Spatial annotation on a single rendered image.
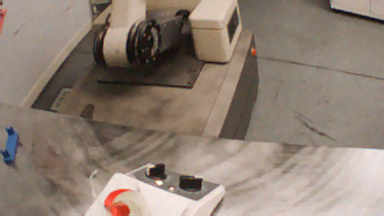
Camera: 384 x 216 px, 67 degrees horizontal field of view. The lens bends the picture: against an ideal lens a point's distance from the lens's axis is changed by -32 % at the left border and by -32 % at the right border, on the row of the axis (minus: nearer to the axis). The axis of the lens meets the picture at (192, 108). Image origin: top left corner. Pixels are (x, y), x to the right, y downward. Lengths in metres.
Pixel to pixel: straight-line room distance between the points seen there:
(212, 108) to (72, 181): 0.77
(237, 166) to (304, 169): 0.12
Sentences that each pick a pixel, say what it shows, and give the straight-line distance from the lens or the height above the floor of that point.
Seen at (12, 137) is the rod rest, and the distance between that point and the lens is 0.87.
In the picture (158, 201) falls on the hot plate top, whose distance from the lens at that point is 0.50.
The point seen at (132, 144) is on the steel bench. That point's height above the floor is 0.75.
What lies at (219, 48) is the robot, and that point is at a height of 0.44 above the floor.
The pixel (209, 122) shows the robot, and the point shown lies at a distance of 1.30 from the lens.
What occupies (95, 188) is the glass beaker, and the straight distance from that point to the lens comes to 0.45.
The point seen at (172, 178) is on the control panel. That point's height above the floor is 0.79.
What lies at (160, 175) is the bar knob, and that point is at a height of 0.80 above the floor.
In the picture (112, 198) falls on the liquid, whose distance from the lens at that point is 0.48.
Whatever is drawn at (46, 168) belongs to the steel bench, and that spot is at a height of 0.75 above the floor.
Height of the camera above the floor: 1.23
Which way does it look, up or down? 40 degrees down
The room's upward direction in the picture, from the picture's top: 11 degrees counter-clockwise
